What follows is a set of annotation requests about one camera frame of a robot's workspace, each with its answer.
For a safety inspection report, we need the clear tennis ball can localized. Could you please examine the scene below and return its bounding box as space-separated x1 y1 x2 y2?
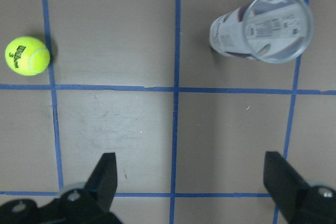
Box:
209 0 313 64

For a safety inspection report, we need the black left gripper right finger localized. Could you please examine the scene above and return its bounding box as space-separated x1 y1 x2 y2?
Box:
263 151 335 223

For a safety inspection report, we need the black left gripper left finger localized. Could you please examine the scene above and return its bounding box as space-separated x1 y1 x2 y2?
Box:
1 153 122 223

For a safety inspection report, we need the near right tennis ball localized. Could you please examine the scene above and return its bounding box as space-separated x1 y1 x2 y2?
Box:
5 36 51 76

